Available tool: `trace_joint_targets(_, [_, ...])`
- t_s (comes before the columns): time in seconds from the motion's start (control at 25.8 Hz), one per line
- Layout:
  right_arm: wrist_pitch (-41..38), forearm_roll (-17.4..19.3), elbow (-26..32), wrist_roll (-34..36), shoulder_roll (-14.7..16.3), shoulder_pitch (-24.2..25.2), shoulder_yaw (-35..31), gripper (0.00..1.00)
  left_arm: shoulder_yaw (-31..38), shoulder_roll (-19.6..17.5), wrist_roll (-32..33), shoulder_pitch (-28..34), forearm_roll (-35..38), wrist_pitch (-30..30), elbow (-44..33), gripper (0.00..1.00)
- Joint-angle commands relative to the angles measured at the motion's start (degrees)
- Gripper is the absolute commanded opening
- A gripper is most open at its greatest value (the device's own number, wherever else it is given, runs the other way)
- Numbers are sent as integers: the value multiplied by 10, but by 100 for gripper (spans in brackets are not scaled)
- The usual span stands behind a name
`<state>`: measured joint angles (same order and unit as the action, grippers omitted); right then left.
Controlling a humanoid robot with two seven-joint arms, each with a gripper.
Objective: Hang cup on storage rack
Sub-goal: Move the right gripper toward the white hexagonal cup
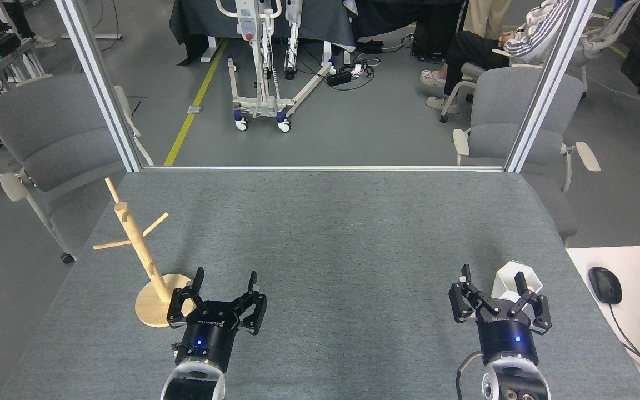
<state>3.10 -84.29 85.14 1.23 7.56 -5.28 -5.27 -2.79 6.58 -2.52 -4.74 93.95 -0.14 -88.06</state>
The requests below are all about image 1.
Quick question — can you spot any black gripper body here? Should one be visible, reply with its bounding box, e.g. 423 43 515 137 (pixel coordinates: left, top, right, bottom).
477 311 539 367
174 302 241 372

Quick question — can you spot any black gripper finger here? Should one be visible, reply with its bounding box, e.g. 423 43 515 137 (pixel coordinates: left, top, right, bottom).
230 271 268 336
506 272 552 335
449 264 499 324
166 268 210 329

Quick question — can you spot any white faceted cup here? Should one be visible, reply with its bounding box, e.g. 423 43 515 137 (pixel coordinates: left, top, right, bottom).
491 260 544 304

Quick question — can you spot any wooden cup rack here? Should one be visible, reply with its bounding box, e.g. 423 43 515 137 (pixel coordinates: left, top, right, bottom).
93 177 198 328

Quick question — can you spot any black computer mouse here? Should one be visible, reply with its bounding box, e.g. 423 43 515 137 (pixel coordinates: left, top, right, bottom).
588 267 623 304

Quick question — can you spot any grey chair with pale armrests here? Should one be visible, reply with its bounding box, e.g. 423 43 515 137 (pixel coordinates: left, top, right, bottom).
453 67 601 245
0 74 154 264

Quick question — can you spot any white stand on wheels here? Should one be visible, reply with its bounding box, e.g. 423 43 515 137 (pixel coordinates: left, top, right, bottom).
216 0 336 133

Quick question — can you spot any seated person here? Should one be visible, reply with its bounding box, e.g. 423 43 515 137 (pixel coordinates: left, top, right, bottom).
420 0 573 114

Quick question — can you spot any white office chair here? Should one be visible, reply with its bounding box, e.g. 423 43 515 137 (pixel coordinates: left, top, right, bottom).
439 0 640 123

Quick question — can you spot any standing person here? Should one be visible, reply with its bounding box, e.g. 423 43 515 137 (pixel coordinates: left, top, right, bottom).
463 0 512 39

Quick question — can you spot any dark grey table cloth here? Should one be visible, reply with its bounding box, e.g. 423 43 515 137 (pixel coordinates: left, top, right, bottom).
169 0 357 67

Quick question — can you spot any walking person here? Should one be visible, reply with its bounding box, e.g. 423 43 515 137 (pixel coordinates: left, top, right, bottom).
1 0 57 49

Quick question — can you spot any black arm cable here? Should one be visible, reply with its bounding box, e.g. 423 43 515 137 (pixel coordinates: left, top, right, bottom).
456 351 485 400

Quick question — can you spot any silver aluminium rail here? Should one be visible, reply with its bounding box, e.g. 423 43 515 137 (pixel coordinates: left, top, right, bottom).
142 165 504 172

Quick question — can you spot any silver aluminium post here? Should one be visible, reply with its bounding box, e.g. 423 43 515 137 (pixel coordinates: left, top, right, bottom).
54 0 154 173
504 0 597 173

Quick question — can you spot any black power strip with cables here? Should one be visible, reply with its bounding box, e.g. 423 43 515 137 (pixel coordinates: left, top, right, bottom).
298 47 379 92

